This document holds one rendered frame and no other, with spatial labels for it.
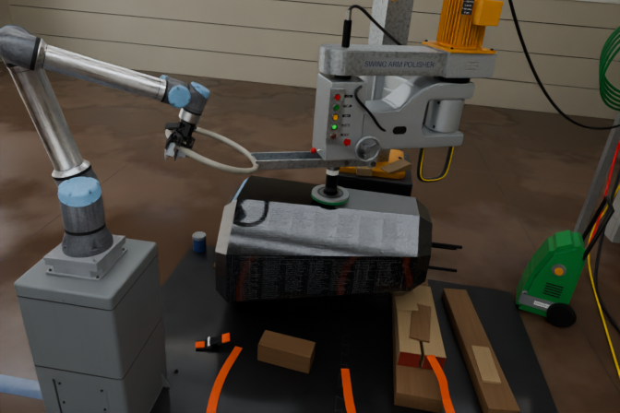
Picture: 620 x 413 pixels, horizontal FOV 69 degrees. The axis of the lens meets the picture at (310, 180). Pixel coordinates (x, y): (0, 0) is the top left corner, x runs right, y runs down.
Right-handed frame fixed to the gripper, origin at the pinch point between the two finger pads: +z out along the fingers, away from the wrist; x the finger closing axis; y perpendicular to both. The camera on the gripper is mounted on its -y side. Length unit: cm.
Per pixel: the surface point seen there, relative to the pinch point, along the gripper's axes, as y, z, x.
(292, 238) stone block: 40, 24, 65
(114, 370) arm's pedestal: 48, 75, -27
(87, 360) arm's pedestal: 38, 77, -34
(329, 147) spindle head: 36, -30, 64
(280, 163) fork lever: 22, -12, 50
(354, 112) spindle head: 38, -52, 67
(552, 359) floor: 173, 30, 176
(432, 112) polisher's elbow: 55, -68, 115
